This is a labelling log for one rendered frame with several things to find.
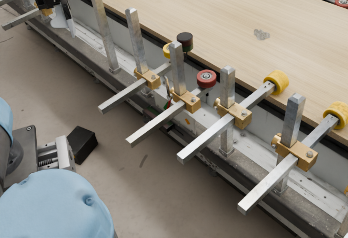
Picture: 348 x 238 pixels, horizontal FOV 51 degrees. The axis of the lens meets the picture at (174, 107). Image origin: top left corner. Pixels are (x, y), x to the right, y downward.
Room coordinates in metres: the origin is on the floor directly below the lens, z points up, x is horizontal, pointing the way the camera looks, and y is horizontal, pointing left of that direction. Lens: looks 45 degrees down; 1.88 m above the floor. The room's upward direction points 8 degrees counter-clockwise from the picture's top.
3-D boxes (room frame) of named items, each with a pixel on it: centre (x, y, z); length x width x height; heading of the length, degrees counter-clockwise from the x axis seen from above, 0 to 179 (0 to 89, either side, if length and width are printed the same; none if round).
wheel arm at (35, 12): (2.03, 0.74, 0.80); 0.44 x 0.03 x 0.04; 127
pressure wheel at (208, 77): (1.13, -0.15, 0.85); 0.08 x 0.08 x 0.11
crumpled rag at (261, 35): (1.36, -0.43, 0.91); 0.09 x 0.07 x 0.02; 13
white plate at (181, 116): (1.10, 0.00, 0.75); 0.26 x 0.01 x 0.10; 37
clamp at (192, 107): (1.08, -0.05, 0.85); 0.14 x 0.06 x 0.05; 37
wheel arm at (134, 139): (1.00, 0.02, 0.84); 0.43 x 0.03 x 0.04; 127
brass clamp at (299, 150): (0.68, -0.35, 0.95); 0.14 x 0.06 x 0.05; 37
